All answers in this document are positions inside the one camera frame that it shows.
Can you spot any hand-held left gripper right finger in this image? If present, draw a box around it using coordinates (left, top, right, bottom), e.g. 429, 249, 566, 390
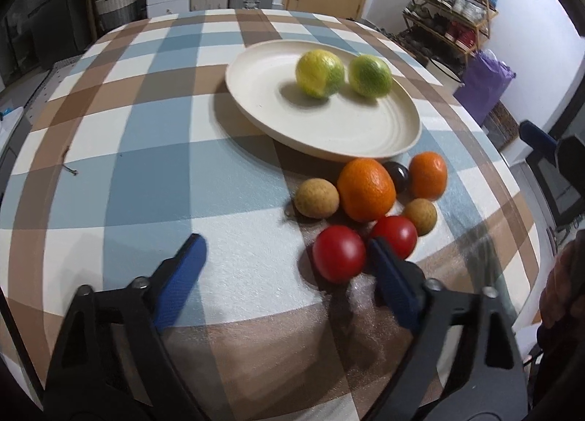
366, 238, 531, 421

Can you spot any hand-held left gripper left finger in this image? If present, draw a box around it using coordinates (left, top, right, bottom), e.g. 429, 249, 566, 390
43, 234, 208, 421

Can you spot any red tomato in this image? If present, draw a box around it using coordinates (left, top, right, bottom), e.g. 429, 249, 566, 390
313, 225, 367, 285
370, 215, 418, 261

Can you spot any brown longan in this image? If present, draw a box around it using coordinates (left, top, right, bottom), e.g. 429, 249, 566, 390
402, 198, 438, 236
294, 178, 340, 219

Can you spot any large orange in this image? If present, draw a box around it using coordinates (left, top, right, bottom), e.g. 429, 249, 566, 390
337, 158, 396, 223

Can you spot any dark plum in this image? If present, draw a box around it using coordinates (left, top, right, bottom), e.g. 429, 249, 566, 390
383, 162, 412, 194

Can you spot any small orange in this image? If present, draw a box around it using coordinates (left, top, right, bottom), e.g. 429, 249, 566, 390
408, 151, 448, 200

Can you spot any cream round plate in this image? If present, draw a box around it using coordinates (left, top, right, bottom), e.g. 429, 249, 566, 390
225, 39, 422, 163

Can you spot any person's right hand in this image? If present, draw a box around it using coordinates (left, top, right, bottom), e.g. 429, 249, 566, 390
539, 229, 585, 330

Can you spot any checked tablecloth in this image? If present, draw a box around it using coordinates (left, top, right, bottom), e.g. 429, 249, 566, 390
0, 7, 542, 421

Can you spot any patterned doormat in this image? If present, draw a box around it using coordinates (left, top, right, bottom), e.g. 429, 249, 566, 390
484, 101, 520, 148

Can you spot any black office chair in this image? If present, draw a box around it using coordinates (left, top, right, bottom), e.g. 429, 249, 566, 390
518, 120, 585, 232

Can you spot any green citrus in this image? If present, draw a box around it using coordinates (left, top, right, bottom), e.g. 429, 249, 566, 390
349, 54, 394, 99

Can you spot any white basin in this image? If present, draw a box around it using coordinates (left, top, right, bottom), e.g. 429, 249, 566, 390
427, 58, 463, 95

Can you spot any purple bag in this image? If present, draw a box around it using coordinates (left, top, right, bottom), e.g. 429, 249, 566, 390
452, 50, 517, 125

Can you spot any yellow-green citrus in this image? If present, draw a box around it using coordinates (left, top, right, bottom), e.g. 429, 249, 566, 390
295, 50, 346, 99

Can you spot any wooden shoe rack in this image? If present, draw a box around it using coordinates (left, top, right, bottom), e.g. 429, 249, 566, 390
395, 0, 499, 65

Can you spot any wicker basket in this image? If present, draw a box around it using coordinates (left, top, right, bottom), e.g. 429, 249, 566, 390
95, 0, 139, 31

